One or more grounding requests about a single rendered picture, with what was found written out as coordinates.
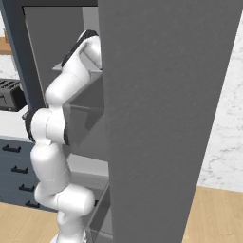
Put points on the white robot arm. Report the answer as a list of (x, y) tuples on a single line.
[(57, 126)]

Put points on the dark blue drawer cabinet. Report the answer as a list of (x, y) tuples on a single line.
[(12, 159)]

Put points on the grey fridge door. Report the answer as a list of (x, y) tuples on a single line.
[(158, 110)]

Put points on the wooden wall shelf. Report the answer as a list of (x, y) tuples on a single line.
[(4, 46)]

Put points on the grey fridge door bin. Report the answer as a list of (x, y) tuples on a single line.
[(87, 107), (102, 218)]

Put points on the black toaster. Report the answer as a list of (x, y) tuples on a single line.
[(11, 95)]

